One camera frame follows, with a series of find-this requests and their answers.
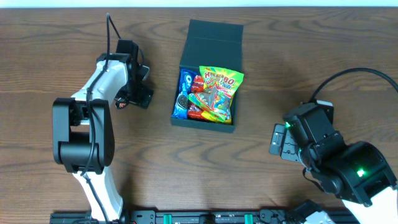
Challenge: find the black Mars bar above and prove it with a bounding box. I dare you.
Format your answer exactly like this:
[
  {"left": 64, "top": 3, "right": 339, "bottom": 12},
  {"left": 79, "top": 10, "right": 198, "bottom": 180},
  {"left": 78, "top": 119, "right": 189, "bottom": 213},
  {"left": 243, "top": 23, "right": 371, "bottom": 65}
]
[{"left": 115, "top": 98, "right": 129, "bottom": 110}]

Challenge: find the blue Oreo cookie pack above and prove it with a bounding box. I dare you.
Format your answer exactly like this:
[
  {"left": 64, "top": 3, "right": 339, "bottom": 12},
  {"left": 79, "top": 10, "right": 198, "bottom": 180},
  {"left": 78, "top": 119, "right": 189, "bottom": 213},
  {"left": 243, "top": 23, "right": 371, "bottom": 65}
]
[{"left": 171, "top": 68, "right": 197, "bottom": 119}]

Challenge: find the red Hacks candy bag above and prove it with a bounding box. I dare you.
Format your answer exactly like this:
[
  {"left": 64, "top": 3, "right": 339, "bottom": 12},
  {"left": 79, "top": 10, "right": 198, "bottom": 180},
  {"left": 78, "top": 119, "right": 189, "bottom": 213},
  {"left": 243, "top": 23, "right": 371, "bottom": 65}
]
[{"left": 187, "top": 75, "right": 205, "bottom": 120}]

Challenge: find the yellow Hacks candy bag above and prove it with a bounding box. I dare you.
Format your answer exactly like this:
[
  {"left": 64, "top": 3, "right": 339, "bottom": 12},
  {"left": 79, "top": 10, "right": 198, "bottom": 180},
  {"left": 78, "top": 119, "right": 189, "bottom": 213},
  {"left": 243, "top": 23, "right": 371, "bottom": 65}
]
[{"left": 201, "top": 111, "right": 232, "bottom": 125}]

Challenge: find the green Haribo gummy bag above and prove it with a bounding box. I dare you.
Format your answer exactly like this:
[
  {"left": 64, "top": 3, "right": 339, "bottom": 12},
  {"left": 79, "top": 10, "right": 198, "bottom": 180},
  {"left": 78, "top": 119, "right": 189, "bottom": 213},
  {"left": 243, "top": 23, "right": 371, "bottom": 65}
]
[{"left": 188, "top": 66, "right": 244, "bottom": 122}]

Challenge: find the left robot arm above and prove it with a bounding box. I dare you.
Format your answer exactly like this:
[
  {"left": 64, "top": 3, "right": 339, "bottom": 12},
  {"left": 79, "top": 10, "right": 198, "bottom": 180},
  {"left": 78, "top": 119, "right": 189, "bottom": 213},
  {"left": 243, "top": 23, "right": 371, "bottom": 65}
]
[{"left": 50, "top": 39, "right": 154, "bottom": 223}]

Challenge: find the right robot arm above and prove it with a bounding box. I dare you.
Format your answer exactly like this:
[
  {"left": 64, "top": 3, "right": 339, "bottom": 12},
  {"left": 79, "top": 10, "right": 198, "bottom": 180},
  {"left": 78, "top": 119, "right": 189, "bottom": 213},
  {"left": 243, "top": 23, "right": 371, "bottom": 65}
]
[{"left": 269, "top": 100, "right": 397, "bottom": 223}]

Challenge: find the left black cable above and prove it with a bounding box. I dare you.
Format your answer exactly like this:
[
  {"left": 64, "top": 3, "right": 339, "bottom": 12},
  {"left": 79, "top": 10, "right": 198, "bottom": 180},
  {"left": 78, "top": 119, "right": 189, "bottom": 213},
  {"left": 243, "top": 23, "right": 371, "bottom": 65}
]
[{"left": 80, "top": 12, "right": 146, "bottom": 224}]

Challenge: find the black cable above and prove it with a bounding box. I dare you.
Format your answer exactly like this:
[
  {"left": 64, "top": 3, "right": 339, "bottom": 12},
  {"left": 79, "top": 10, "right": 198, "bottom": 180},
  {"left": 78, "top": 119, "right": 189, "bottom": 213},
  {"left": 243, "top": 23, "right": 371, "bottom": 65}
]
[
  {"left": 80, "top": 12, "right": 146, "bottom": 224},
  {"left": 307, "top": 67, "right": 398, "bottom": 105}
]

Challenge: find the right black cable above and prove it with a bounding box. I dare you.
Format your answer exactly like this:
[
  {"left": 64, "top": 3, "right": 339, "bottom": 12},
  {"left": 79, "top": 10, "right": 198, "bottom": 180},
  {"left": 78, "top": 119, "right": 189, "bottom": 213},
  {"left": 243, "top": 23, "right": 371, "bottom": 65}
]
[{"left": 307, "top": 67, "right": 398, "bottom": 105}]

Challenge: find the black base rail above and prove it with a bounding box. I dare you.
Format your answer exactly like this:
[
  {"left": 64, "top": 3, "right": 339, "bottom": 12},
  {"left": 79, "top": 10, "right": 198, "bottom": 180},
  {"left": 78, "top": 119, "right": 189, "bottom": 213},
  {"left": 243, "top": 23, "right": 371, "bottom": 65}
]
[{"left": 49, "top": 200, "right": 361, "bottom": 224}]

